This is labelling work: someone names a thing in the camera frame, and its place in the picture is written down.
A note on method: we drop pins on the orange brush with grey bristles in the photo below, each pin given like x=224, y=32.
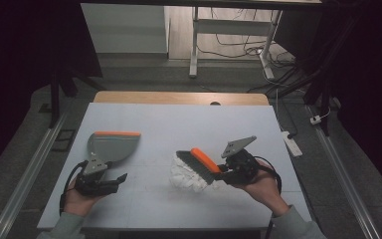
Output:
x=200, y=164

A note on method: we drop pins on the white table mat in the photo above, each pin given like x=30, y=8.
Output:
x=179, y=122

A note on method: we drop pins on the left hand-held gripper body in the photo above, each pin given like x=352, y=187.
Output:
x=94, y=167

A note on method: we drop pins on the white metal desk frame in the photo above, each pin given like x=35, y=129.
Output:
x=232, y=27

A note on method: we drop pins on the person's right hand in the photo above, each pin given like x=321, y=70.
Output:
x=263, y=192

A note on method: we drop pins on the small white adapter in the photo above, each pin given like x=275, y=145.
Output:
x=315, y=119

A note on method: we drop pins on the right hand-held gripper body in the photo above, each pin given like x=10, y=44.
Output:
x=242, y=167

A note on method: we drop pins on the black floor plate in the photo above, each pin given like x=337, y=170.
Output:
x=63, y=140

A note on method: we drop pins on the wooden table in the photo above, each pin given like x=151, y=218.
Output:
x=165, y=98

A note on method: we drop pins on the black metal stand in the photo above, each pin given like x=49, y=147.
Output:
x=54, y=96
x=321, y=96

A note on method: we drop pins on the pile of white paper scraps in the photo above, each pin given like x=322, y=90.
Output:
x=185, y=179

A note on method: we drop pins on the grey dustpan with orange edge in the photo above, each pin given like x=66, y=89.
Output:
x=112, y=147

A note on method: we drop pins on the person's left hand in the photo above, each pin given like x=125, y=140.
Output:
x=79, y=203

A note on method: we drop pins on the aluminium floor rail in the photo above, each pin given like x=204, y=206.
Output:
x=348, y=179
x=30, y=172

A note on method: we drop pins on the white power strip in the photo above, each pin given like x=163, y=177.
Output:
x=291, y=144

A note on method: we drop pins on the white panel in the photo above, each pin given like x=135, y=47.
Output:
x=122, y=28

